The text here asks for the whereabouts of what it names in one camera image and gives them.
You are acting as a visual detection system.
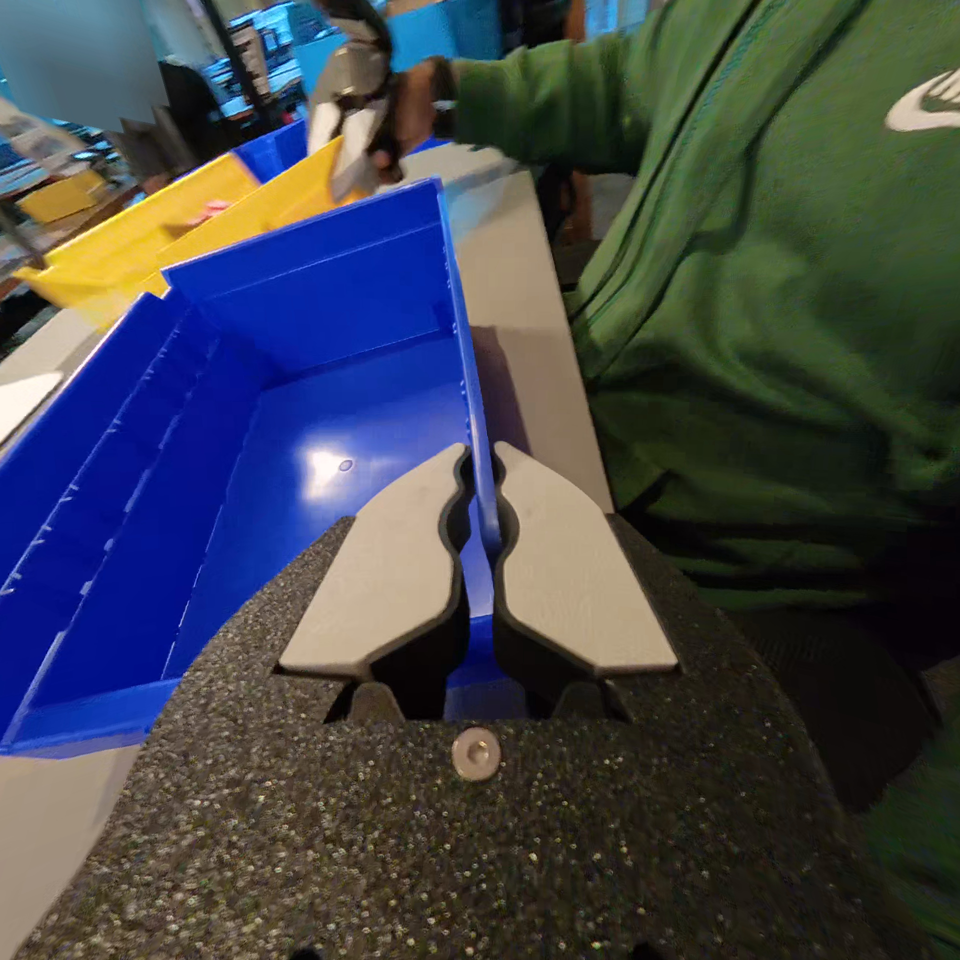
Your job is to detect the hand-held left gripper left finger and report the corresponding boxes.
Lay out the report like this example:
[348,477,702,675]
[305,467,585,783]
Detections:
[277,442,474,714]

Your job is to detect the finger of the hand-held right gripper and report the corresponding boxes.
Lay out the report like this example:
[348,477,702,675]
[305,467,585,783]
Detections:
[328,111,382,205]
[306,99,345,157]

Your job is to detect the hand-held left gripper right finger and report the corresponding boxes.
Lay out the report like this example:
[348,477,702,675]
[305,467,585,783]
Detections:
[491,441,681,714]

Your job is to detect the yellow plastic bin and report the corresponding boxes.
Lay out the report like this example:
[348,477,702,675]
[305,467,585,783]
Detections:
[13,135,370,331]

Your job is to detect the blue plastic bin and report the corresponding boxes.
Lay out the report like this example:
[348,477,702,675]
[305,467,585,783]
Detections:
[231,118,455,185]
[0,177,502,760]

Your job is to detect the person's right forearm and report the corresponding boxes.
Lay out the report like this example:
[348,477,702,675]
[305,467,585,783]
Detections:
[448,30,676,181]

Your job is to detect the person's right hand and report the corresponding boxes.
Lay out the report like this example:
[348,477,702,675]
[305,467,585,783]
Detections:
[371,56,455,185]

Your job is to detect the small yellow bin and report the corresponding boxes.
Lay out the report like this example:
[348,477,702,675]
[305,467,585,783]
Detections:
[18,168,106,226]

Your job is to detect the person's green hoodie torso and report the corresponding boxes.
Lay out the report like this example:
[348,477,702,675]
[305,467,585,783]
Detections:
[558,0,960,950]

